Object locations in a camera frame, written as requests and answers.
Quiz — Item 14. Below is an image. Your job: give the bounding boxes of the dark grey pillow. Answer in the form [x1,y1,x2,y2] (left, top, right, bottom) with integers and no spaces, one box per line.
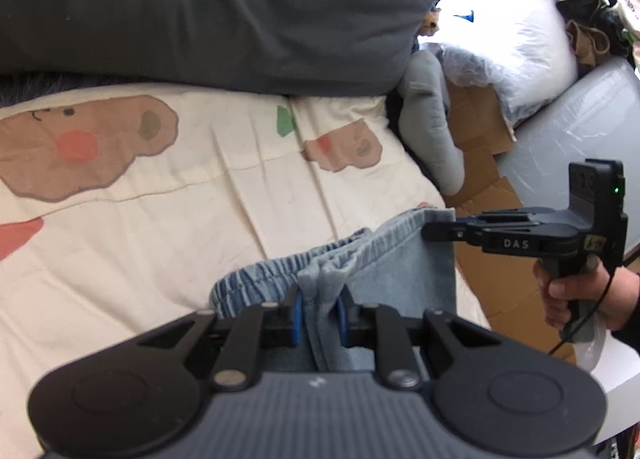
[0,0,463,97]

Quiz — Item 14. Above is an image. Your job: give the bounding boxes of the small brown cloth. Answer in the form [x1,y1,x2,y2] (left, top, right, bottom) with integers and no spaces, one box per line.
[565,19,611,60]

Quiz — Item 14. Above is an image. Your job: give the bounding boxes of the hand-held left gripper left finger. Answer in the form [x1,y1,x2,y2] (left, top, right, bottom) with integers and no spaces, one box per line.
[140,289,303,390]

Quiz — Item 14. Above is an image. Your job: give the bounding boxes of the brown teddy bear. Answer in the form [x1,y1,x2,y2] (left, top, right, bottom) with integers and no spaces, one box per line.
[417,9,441,37]

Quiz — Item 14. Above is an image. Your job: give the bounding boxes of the grey fuzzy cloth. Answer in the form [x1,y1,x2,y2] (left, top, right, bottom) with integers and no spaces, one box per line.
[0,73,116,107]

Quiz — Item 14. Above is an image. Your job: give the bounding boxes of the white pillow in plastic bag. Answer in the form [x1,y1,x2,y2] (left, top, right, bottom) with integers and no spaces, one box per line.
[417,0,581,127]

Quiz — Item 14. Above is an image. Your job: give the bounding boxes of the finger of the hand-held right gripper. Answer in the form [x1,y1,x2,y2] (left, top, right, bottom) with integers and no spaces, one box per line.
[422,213,488,250]

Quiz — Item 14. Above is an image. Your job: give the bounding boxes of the person's right hand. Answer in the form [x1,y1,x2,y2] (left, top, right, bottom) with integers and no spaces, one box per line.
[542,269,640,332]

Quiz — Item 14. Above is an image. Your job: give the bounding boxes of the grey neck pillow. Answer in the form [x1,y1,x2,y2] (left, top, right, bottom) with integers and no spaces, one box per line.
[397,50,466,194]

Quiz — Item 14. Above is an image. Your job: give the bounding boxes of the blue denim pants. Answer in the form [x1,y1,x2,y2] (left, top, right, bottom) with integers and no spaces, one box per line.
[210,206,458,375]

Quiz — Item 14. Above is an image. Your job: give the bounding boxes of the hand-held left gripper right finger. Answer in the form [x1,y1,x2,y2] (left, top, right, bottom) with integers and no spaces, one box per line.
[337,285,503,389]

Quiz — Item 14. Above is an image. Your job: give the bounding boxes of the cream bear printed blanket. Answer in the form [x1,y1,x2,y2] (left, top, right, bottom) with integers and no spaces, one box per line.
[0,84,493,459]

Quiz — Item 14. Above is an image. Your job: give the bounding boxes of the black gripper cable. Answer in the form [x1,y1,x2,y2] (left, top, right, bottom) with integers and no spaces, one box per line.
[550,259,616,355]

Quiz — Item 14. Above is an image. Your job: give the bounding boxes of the person's right forearm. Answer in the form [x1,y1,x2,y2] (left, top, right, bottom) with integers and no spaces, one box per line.
[607,309,640,360]

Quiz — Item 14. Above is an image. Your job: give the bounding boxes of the low brown cardboard sheet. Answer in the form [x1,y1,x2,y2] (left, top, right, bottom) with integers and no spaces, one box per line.
[442,84,576,365]

